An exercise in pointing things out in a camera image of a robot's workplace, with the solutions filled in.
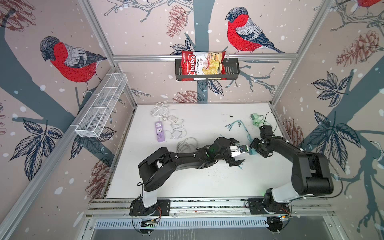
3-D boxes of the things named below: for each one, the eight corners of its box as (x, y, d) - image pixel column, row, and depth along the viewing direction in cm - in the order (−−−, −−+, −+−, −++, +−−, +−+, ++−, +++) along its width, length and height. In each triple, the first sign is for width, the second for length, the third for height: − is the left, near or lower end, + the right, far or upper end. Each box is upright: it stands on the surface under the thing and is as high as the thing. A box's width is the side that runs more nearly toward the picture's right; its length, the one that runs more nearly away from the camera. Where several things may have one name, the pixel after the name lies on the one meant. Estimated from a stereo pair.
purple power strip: (157, 143, 100) (156, 141, 98) (155, 124, 110) (154, 121, 108) (165, 141, 101) (165, 139, 98) (162, 122, 111) (162, 120, 109)
